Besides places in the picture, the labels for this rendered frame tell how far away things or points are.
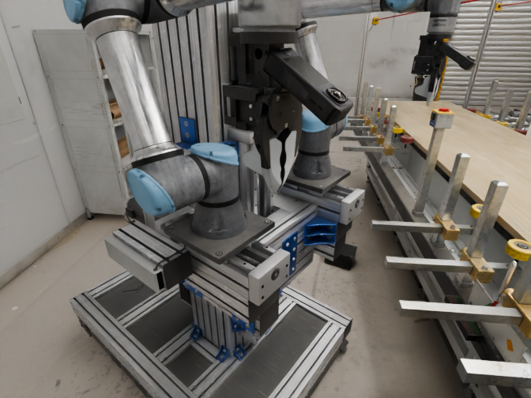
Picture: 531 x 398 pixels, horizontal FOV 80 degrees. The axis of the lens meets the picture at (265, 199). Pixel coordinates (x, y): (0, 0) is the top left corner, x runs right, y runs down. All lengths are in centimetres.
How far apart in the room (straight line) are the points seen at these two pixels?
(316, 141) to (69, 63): 212
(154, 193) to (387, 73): 832
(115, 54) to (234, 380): 129
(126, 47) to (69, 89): 217
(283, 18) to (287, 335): 149
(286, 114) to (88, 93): 248
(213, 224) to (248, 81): 47
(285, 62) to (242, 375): 136
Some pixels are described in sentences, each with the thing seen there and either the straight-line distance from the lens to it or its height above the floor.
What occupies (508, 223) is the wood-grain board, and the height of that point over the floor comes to 90.
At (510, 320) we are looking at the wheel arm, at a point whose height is 85.
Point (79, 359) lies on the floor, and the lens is 211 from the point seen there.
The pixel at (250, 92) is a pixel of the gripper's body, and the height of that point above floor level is 145.
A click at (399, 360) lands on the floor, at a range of 200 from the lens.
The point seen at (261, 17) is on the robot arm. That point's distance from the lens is 40.
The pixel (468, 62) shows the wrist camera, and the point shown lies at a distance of 118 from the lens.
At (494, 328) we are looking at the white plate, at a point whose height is 74.
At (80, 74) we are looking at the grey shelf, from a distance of 283.
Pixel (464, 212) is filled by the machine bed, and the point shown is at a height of 75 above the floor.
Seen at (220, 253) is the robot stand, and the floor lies 104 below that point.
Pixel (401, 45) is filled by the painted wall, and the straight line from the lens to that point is 882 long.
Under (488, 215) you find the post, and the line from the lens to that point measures 124.
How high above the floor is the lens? 151
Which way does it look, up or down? 27 degrees down
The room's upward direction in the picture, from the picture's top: straight up
